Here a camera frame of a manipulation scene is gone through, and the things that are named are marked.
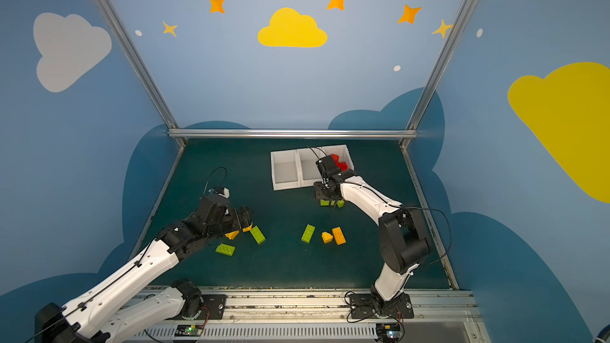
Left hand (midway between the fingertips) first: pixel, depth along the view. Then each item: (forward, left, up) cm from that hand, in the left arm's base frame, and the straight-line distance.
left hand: (250, 214), depth 78 cm
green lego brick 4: (-1, 0, -14) cm, 15 cm away
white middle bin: (+29, -19, -13) cm, 37 cm away
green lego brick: (+7, -25, -3) cm, 27 cm away
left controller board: (-31, +16, -15) cm, 38 cm away
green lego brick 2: (+13, -33, -13) cm, 38 cm away
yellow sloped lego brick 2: (-7, -1, +4) cm, 8 cm away
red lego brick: (+26, -34, -5) cm, 43 cm away
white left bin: (+30, -9, -13) cm, 34 cm away
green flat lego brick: (-7, +11, -15) cm, 20 cm away
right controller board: (-30, -45, -16) cm, 57 cm away
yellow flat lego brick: (0, -32, -15) cm, 35 cm away
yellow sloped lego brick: (-2, -27, -14) cm, 30 cm away
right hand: (+15, -27, -7) cm, 31 cm away
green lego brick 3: (0, -20, -15) cm, 25 cm away
